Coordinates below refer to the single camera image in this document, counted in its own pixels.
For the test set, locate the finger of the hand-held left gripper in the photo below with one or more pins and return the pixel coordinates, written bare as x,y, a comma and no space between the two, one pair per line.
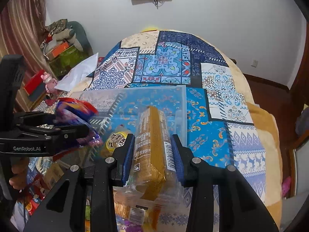
60,134
36,118

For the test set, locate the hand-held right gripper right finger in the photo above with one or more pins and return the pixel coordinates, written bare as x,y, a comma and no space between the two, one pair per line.
177,160

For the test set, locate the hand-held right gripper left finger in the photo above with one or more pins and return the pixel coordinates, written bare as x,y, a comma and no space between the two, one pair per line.
128,159

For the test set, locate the gold cracker packet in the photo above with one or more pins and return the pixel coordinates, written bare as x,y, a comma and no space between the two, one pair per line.
149,149

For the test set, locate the blue and red snack packet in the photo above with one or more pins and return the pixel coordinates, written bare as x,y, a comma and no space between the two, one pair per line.
77,108

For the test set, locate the clear plastic storage box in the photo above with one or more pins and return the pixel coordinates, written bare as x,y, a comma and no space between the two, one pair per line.
154,96

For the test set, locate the person's left hand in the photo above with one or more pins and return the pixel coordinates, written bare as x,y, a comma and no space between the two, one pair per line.
19,174

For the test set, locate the red box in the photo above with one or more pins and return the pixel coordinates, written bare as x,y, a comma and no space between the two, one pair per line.
35,81

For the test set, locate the yellow round snack packet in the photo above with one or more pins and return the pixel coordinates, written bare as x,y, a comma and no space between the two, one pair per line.
115,140

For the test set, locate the pink toy figure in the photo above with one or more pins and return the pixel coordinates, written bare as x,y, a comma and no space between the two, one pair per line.
49,83

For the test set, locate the pile of mixed snack packets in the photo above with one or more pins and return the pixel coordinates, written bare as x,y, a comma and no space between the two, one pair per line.
50,174

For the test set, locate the clear biscuit packet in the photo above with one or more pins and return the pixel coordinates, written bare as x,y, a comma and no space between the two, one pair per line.
128,207

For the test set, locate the striped curtain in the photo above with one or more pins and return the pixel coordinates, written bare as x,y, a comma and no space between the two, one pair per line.
21,29

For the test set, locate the orange box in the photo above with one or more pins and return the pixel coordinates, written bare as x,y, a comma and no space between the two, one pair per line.
58,49

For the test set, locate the green box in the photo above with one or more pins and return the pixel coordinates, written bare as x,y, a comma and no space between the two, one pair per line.
67,60

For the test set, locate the white plastic bag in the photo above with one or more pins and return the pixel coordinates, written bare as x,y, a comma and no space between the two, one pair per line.
77,75

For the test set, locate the floral cloth bag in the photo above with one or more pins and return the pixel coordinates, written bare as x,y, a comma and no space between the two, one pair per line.
56,26

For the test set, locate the grey green plush toy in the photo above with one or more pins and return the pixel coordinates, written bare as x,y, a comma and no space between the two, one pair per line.
77,33

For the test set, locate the blue patchwork printed blanket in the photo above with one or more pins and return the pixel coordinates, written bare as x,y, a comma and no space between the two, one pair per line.
169,60

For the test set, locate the pink slipper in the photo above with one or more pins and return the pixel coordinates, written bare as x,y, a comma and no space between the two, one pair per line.
286,186

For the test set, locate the yellow plush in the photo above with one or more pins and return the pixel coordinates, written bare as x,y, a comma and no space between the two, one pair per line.
149,29

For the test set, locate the wall socket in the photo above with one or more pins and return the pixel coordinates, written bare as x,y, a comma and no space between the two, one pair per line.
254,62

